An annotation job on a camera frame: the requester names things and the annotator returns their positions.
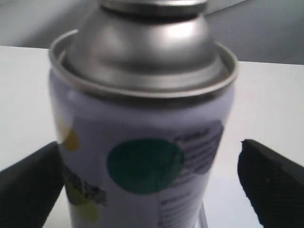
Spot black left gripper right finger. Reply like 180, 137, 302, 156
238, 139, 304, 228

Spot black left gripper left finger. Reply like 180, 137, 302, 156
0, 142, 64, 228

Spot white spray paint can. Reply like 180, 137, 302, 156
48, 0, 239, 228

